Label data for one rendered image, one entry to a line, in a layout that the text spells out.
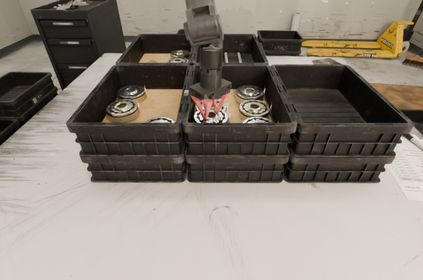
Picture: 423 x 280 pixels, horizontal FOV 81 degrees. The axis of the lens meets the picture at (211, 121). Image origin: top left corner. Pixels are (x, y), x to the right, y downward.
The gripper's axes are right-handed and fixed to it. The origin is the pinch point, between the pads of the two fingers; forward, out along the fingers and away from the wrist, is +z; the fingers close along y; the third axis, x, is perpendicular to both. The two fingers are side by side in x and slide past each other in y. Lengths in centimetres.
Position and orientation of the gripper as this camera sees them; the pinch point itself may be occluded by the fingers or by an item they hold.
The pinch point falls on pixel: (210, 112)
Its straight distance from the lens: 72.3
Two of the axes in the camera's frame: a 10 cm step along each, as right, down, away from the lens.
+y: -7.1, 3.9, -5.8
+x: 7.0, 4.1, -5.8
